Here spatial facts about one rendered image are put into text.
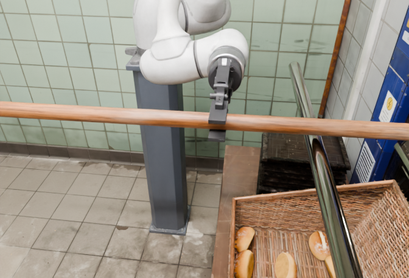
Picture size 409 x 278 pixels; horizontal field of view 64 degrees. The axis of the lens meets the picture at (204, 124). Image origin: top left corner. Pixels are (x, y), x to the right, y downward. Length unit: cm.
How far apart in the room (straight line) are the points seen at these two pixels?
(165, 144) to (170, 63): 70
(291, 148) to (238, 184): 29
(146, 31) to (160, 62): 43
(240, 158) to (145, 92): 51
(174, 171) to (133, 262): 54
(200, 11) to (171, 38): 46
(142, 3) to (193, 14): 19
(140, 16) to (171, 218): 106
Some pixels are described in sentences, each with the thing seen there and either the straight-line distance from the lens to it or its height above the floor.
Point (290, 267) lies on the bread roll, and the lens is 106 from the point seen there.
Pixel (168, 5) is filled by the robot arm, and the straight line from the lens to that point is 90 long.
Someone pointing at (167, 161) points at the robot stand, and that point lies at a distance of 157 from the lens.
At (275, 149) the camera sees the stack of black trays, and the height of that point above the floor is 80.
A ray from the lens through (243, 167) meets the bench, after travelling 144.
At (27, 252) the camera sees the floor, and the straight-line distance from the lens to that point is 208.
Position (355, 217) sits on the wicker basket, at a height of 69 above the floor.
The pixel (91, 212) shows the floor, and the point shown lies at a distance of 214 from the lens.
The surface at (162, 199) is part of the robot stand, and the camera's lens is 175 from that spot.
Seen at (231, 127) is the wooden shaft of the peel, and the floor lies 119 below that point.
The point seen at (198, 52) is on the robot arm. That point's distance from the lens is 85.
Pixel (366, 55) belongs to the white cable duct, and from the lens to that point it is 147.
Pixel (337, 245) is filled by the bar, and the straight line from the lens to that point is 46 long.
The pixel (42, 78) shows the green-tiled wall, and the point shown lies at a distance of 230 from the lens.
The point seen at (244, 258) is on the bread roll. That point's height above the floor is 65.
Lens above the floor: 152
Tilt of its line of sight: 34 degrees down
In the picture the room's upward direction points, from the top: straight up
